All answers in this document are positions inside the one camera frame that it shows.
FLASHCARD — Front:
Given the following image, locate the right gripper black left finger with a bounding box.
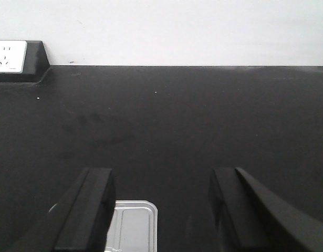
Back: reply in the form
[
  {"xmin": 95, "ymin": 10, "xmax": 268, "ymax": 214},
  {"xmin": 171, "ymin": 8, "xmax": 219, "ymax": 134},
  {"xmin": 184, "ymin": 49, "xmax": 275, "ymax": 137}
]
[{"xmin": 8, "ymin": 168, "xmax": 116, "ymax": 251}]

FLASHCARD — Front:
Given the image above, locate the metal tray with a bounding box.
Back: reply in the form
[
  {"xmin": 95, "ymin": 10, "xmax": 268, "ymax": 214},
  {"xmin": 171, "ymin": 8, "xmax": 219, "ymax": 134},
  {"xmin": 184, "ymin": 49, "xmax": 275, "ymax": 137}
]
[{"xmin": 105, "ymin": 200, "xmax": 158, "ymax": 252}]

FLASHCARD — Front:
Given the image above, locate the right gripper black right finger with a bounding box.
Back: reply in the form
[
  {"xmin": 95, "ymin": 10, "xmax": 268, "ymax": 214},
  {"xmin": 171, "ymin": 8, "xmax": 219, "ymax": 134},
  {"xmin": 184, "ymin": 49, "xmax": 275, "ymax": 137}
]
[{"xmin": 209, "ymin": 167, "xmax": 323, "ymax": 251}]

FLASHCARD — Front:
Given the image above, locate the black white power socket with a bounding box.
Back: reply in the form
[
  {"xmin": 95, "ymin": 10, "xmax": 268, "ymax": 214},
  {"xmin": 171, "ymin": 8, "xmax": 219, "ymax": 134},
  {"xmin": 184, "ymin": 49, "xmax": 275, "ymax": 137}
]
[{"xmin": 0, "ymin": 40, "xmax": 50, "ymax": 84}]

